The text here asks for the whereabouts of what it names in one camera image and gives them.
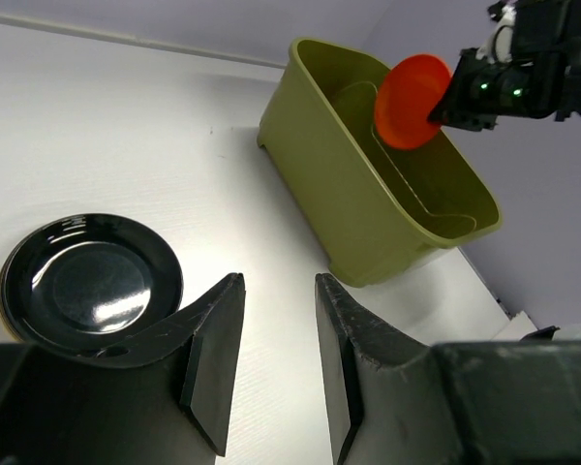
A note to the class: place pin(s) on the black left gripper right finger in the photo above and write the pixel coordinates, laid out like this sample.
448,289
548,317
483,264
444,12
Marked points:
393,400

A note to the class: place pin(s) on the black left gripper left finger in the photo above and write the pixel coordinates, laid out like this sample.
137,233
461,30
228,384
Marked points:
162,396

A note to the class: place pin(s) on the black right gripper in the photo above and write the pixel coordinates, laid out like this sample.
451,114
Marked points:
529,67

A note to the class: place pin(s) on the orange plate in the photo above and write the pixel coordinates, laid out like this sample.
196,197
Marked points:
405,99

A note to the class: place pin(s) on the black plate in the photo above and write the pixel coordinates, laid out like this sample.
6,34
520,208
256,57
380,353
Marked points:
88,281

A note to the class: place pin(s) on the green dish rack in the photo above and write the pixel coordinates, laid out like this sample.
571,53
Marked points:
377,211

